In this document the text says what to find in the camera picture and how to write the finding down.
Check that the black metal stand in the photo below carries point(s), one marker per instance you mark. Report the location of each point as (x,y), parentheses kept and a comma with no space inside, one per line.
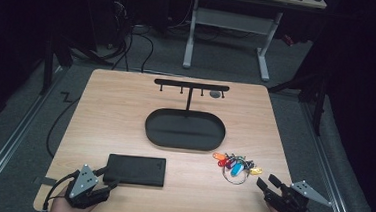
(49,59)
(313,94)

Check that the person's left hand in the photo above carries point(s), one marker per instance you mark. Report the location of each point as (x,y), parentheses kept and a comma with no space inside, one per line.
(65,209)

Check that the black tape strip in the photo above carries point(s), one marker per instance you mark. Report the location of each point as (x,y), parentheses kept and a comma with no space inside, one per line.
(45,181)

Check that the black rectangular box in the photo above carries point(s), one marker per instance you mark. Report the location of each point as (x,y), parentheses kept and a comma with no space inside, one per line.
(135,170)

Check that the metal floor rail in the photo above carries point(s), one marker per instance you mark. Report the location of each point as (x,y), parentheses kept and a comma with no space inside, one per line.
(9,143)
(329,162)

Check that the white-framed desk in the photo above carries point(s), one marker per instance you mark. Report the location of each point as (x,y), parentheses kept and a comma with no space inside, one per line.
(230,21)

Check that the black key stand with tray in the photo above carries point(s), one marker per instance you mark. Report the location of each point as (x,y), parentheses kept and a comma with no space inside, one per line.
(185,130)

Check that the round grey table grommet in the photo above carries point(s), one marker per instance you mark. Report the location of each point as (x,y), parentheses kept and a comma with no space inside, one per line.
(215,94)

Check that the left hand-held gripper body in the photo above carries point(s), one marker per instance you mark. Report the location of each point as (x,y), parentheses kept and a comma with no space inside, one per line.
(84,183)

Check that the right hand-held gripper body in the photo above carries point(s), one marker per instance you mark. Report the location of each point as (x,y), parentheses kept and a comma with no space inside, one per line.
(289,200)

